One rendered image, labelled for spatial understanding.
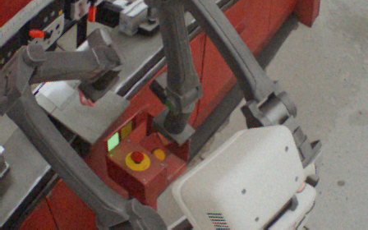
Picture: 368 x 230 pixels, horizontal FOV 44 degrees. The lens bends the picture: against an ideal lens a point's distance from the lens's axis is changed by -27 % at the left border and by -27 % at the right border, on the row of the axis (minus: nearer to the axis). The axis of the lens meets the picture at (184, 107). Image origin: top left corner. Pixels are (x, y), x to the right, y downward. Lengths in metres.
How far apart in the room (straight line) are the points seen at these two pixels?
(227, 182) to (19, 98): 0.38
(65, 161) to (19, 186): 0.67
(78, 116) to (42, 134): 0.65
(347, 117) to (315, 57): 0.54
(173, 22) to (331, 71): 2.15
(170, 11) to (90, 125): 0.39
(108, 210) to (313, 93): 2.33
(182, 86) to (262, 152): 0.53
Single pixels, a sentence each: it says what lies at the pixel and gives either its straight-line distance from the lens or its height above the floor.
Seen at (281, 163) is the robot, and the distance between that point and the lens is 0.99.
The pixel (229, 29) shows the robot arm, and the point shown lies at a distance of 1.19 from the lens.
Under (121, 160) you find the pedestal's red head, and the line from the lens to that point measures 1.71.
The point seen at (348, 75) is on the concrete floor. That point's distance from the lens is 3.43.
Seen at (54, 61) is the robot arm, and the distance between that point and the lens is 1.05.
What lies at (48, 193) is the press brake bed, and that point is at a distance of 1.66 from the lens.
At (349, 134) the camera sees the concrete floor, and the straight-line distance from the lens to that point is 3.03.
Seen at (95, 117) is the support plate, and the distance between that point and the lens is 1.52.
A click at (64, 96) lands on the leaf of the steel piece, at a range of 1.58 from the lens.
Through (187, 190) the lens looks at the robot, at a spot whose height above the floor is 1.33.
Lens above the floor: 2.12
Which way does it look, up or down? 46 degrees down
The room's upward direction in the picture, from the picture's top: 5 degrees clockwise
